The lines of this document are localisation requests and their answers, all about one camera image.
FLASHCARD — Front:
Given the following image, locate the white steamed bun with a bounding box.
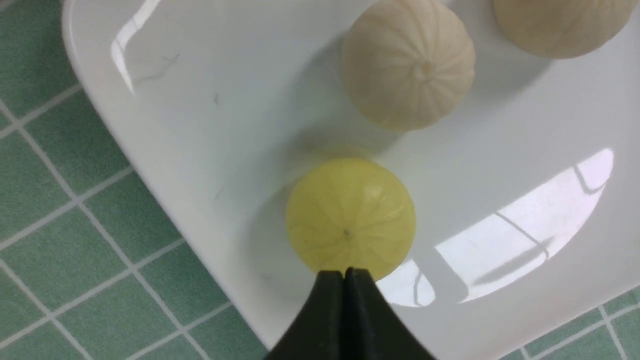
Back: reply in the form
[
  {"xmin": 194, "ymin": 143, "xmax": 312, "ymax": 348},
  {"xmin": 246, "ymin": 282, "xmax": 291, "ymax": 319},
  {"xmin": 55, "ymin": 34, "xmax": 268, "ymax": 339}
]
[
  {"xmin": 340, "ymin": 0, "xmax": 477, "ymax": 132},
  {"xmin": 492, "ymin": 0, "xmax": 639, "ymax": 59}
]

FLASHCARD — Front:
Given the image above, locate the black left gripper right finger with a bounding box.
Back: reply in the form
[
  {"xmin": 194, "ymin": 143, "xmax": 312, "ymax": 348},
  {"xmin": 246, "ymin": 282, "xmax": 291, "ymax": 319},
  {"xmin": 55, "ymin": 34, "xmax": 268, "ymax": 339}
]
[{"xmin": 343, "ymin": 268, "xmax": 435, "ymax": 360}]

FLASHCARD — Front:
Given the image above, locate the green checkered tablecloth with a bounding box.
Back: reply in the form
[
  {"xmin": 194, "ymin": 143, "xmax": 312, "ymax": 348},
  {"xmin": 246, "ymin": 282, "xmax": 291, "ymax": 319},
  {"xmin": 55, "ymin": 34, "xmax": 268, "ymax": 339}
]
[{"xmin": 0, "ymin": 0, "xmax": 639, "ymax": 360}]

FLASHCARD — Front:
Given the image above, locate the yellow steamed bun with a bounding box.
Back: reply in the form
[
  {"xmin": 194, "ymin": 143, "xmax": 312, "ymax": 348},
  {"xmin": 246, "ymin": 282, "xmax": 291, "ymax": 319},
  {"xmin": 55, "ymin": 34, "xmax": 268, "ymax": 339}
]
[{"xmin": 285, "ymin": 158, "xmax": 417, "ymax": 281}]

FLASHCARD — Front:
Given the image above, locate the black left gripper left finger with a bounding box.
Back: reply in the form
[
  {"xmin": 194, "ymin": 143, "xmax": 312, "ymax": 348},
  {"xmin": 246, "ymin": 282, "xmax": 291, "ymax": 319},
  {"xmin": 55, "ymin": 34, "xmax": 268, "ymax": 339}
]
[{"xmin": 265, "ymin": 271, "xmax": 343, "ymax": 360}]

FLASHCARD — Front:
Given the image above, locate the white square plate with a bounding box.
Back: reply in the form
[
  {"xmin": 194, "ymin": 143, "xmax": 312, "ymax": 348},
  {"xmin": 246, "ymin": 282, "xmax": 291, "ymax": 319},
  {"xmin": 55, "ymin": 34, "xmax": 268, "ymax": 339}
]
[{"xmin": 62, "ymin": 0, "xmax": 640, "ymax": 360}]

